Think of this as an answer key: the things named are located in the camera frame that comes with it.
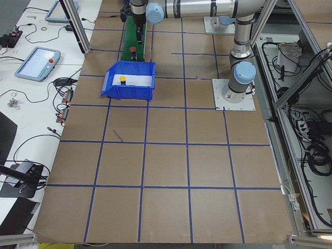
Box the red mushroom push button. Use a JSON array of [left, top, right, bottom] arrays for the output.
[[130, 46, 137, 61]]

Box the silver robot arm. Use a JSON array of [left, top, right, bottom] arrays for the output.
[[120, 0, 265, 104]]

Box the green conveyor belt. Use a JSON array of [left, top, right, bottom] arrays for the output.
[[121, 16, 146, 62]]

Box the far teach pendant tablet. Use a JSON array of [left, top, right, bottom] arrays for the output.
[[45, 1, 69, 23]]

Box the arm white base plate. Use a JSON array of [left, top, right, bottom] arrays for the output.
[[203, 16, 236, 35], [212, 79, 256, 111]]

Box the white foam sheet left bin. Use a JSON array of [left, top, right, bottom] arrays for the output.
[[112, 74, 153, 87]]

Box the blue left plastic bin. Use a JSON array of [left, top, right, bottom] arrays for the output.
[[101, 61, 156, 101]]

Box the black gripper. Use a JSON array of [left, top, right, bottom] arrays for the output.
[[133, 13, 146, 45]]

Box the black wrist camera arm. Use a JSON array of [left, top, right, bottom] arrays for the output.
[[120, 6, 131, 23]]

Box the teach pendant tablet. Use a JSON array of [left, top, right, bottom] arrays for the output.
[[45, 1, 69, 23], [15, 47, 61, 82]]

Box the near teach pendant tablet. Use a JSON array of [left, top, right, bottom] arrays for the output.
[[15, 47, 61, 82]]

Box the yellow mushroom push button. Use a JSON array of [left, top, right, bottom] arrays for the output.
[[119, 75, 126, 85]]

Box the aluminium frame post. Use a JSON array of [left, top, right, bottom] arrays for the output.
[[59, 0, 91, 54]]

